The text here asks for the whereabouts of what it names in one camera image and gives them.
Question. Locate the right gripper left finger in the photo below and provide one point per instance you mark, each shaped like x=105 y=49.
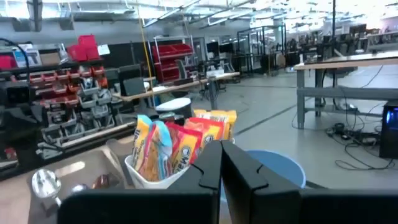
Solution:
x=208 y=177

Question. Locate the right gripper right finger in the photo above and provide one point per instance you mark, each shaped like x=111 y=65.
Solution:
x=248 y=186

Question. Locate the red ramen packet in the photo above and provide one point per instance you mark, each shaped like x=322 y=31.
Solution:
x=183 y=146

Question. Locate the orange chicken ramen packet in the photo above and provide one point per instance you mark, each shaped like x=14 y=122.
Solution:
x=206 y=130

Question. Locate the yellow snack bag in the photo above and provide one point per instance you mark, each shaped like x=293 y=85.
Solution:
x=224 y=119

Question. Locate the blue yellow ramen packet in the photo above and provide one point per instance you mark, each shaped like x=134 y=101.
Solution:
x=152 y=149

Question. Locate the blue bowl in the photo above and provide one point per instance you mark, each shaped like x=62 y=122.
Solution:
x=280 y=168

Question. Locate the white plastic container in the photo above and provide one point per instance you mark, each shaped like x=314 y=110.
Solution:
x=146 y=183

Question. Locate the white trash can black liner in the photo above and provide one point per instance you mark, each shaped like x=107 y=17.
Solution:
x=175 y=107

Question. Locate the wooden desk grey legs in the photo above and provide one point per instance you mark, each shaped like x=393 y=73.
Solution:
x=174 y=87

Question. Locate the red shelving unit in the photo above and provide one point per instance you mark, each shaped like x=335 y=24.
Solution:
x=169 y=59

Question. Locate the black computer tower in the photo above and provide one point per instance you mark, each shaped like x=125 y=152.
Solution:
x=388 y=130

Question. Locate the cluttered workbench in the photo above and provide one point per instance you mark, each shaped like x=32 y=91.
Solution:
x=311 y=46

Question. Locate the parts bin rack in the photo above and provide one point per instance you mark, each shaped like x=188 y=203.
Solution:
x=62 y=93

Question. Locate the red plastic bin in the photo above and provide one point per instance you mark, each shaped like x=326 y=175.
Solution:
x=84 y=48

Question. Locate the wooden table grey frame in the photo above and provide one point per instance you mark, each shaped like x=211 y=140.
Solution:
x=342 y=91

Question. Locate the black framed glass enclosure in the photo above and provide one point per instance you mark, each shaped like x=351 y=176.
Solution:
x=261 y=46

